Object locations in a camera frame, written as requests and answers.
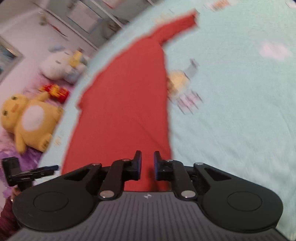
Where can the framed wall picture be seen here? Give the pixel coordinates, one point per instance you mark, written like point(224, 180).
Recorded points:
point(8, 55)

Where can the white cat plush toy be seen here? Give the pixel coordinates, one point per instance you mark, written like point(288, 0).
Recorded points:
point(57, 67)

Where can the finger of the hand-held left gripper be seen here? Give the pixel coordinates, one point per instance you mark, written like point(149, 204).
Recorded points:
point(46, 171)

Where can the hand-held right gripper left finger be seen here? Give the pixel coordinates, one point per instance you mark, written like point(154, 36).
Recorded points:
point(139, 165)

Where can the mint quilted bee-print bedspread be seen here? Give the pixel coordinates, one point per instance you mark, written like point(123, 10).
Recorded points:
point(231, 115)

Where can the purple fluffy blanket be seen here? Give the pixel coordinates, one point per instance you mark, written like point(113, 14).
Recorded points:
point(13, 155)

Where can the person's left hand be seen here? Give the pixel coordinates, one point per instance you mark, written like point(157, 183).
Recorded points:
point(14, 194)

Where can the small red yellow bear plush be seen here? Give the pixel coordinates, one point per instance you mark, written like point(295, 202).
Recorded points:
point(56, 92)

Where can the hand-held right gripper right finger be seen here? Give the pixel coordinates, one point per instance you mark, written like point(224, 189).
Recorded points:
point(156, 165)

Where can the person's left forearm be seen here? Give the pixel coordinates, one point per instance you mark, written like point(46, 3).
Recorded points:
point(7, 217)

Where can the yellow plush toy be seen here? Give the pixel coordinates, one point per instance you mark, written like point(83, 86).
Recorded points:
point(32, 120)

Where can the red long-sleeved shirt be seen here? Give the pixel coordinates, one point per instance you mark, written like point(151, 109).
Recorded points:
point(124, 104)

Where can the white cabinet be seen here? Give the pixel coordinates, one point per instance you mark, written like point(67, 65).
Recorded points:
point(83, 16)

